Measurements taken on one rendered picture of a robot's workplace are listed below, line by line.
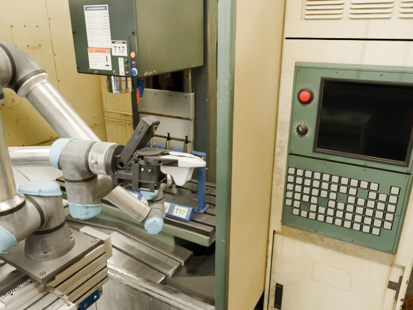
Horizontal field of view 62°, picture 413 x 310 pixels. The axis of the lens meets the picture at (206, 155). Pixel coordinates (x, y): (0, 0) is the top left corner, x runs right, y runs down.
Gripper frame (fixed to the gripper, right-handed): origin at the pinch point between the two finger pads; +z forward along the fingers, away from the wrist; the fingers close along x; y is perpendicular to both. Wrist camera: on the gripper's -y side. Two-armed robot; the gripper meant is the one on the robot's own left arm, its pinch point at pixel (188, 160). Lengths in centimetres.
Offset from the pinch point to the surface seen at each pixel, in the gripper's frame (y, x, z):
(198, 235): 32.1, 13.9, -15.6
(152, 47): -55, -24, 8
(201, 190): 17.4, 6.2, 1.8
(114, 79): -37, -54, 10
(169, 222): 30.9, -4.2, -13.9
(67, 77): -23, -157, 62
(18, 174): 38, -148, -4
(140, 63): -48, -24, -2
